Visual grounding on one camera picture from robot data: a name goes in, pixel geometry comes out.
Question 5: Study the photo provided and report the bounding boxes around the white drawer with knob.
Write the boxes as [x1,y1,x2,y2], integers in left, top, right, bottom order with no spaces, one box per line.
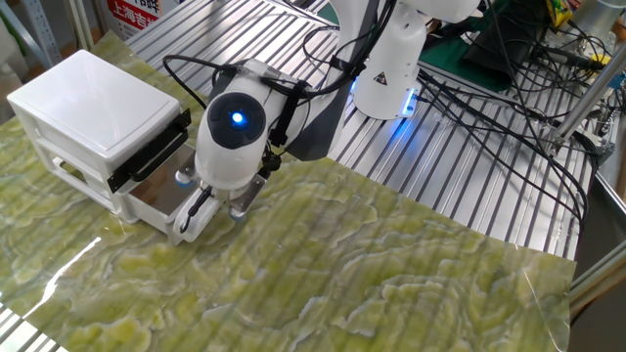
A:
[116,143,219,246]

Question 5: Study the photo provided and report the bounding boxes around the black cable bundle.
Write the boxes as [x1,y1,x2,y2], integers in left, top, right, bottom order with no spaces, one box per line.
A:
[415,19,605,234]

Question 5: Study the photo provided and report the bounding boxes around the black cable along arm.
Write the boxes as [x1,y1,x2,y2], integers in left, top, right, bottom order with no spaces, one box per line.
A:
[162,0,397,234]

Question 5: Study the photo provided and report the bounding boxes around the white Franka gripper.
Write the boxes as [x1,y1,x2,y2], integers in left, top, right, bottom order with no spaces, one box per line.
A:
[171,187,225,244]

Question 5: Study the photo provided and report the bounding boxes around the silver wrist mount blue caps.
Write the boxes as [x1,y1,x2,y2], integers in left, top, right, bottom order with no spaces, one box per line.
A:
[174,163,268,222]

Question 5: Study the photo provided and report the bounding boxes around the aluminium frame post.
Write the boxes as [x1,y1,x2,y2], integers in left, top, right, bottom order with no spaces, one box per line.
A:
[66,0,97,53]
[546,48,626,156]

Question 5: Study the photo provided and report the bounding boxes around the green marble pattern mat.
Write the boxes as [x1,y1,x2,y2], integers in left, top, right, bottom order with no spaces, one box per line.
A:
[0,29,578,352]

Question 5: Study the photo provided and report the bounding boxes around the black drawer front with handle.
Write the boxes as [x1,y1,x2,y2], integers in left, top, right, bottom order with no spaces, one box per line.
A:
[106,108,193,195]

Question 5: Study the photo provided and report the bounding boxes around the yellow snack package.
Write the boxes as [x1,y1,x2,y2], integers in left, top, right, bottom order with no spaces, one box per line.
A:
[546,0,574,28]

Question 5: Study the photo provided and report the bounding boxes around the green board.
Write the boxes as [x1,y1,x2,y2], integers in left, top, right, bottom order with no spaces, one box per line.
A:
[419,0,514,94]

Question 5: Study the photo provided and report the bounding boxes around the cardboard box red label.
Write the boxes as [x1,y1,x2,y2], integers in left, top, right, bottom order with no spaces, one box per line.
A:
[105,0,165,41]

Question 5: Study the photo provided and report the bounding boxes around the grey shelf post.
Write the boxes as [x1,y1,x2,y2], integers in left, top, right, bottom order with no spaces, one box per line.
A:
[19,0,64,69]

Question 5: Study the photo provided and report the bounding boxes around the black forearm strap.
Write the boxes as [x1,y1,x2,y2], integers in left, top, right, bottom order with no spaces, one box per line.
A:
[267,80,312,148]

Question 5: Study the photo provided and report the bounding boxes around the white plastic drawer cabinet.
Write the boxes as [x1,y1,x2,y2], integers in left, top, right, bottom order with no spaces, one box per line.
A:
[6,48,193,225]

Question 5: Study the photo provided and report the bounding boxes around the aluminium frame rail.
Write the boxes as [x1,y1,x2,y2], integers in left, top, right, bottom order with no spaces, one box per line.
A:
[569,239,626,317]

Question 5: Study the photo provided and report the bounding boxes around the black box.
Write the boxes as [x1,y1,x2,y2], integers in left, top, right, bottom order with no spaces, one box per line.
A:
[462,0,545,75]

